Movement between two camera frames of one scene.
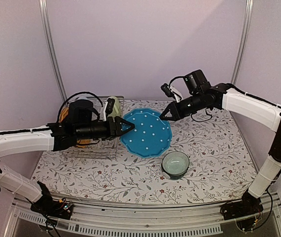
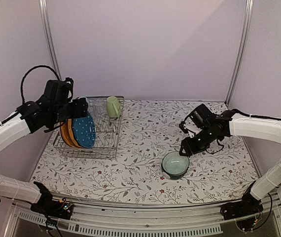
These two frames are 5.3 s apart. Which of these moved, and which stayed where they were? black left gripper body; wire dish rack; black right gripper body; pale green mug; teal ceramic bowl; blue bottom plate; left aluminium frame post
Moved: black right gripper body; black left gripper body; blue bottom plate
Stayed: pale green mug; wire dish rack; left aluminium frame post; teal ceramic bowl
